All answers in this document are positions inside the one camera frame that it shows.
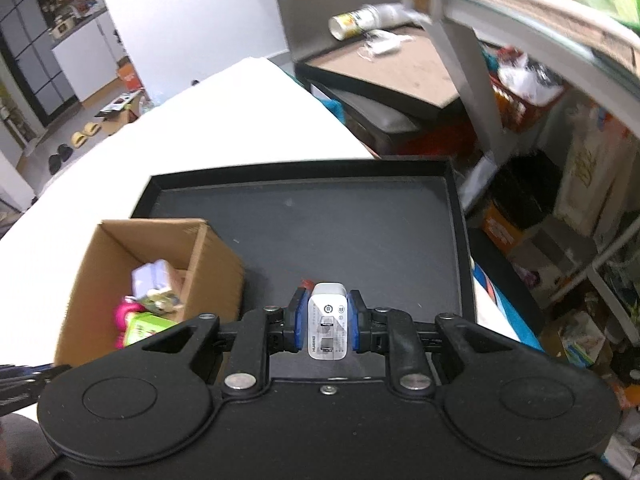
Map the white usb charger plug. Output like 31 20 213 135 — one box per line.
307 283 348 361

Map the red haired girl doll head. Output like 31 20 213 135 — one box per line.
299 280 314 292

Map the brown cardboard box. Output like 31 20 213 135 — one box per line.
54 219 244 366

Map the black shallow tray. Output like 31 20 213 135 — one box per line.
134 158 475 323

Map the small pale green figurine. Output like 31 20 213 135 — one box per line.
137 289 183 315

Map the lavender block toy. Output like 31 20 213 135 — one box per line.
131 259 171 298

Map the green monster toy box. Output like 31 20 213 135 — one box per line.
122 312 176 347

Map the pink bear figurine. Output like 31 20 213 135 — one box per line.
114 297 145 349

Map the black slipper pair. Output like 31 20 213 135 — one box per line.
48 143 74 176

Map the yellow slipper pair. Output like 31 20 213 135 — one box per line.
70 122 101 148

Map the open cardboard box floor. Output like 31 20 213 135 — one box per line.
96 90 143 125

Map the black framed brown board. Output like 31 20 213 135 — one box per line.
294 26 466 136

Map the white face mask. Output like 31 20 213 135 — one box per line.
358 29 414 61

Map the orange box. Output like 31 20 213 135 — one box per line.
117 56 143 92

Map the grey metal desk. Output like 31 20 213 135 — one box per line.
394 0 640 311

